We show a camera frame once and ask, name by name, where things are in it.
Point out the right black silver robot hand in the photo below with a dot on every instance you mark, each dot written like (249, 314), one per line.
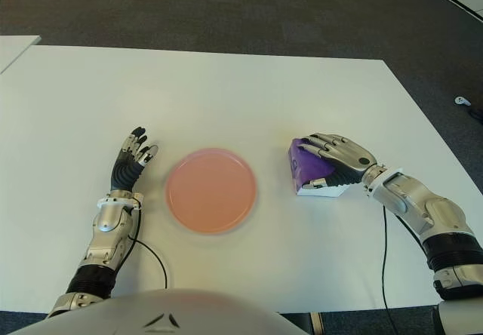
(347, 154)

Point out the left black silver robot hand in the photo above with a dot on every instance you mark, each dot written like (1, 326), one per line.
(124, 174)

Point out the purple tissue paper pack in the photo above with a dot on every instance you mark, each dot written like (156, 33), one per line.
(313, 169)

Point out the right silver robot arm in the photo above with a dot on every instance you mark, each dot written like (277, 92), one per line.
(426, 214)

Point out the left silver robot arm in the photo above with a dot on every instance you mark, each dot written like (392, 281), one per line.
(105, 229)

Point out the pink round plate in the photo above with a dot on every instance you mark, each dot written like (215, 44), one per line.
(211, 191)

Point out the white handheld controller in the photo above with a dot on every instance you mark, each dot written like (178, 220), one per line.
(462, 101)

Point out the silver robot torso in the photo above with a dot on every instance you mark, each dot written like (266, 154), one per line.
(162, 312)

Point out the white neighbouring table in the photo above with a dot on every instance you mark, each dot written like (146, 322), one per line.
(15, 46)

